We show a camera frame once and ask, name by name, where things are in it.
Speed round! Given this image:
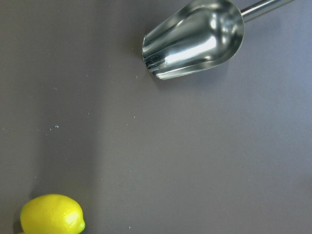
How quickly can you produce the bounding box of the yellow lemon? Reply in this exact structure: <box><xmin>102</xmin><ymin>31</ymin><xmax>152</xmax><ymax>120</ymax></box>
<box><xmin>20</xmin><ymin>194</ymin><xmax>85</xmax><ymax>234</ymax></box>

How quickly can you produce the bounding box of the steel scoop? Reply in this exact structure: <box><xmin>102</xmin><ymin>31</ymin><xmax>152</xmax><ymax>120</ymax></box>
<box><xmin>142</xmin><ymin>0</ymin><xmax>288</xmax><ymax>80</ymax></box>

